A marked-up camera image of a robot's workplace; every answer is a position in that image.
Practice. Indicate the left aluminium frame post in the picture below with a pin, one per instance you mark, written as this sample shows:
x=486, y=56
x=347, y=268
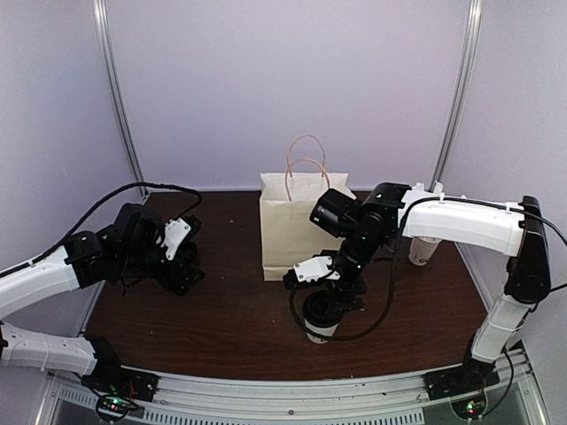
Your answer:
x=105, y=39

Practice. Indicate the white paper cup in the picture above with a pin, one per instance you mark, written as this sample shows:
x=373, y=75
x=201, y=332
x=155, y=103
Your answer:
x=319, y=331

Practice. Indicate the aluminium frame post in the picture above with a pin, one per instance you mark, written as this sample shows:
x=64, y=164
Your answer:
x=105, y=39
x=467, y=62

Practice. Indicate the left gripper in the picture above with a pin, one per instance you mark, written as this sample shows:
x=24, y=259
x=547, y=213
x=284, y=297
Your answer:
x=184, y=282

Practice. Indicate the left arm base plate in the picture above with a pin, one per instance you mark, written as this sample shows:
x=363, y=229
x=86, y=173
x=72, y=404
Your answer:
x=121, y=393

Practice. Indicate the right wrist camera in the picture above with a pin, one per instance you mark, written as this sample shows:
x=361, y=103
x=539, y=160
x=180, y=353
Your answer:
x=313, y=270

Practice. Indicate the right aluminium frame post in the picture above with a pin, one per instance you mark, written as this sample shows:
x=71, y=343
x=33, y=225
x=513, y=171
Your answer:
x=467, y=62

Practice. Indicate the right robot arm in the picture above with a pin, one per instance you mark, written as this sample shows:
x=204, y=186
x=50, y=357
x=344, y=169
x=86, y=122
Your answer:
x=393, y=211

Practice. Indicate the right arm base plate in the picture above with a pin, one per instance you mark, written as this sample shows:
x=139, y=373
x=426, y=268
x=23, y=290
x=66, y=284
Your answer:
x=465, y=388

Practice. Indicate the front aluminium rail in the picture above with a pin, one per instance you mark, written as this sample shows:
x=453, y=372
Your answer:
x=387, y=399

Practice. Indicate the cup holding stirrers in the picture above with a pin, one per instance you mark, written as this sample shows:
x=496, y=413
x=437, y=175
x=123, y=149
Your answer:
x=422, y=249

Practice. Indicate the white paper bag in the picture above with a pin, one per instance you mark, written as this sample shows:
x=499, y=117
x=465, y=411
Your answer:
x=286, y=200

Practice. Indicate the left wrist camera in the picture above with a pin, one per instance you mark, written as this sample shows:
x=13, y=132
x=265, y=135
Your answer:
x=177, y=232

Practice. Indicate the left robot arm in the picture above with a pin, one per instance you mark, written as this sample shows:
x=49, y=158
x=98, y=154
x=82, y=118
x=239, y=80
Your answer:
x=138, y=246

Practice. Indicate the black cup lid stack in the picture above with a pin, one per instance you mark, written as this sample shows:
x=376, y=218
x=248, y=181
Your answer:
x=187, y=252

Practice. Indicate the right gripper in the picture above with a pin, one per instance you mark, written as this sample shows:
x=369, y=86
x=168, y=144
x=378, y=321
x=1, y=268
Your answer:
x=339, y=290

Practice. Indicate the white wrapped stirrers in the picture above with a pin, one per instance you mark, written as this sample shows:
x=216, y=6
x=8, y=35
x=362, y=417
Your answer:
x=435, y=190

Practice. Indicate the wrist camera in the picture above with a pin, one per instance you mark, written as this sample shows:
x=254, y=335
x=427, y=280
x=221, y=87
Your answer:
x=313, y=270
x=177, y=232

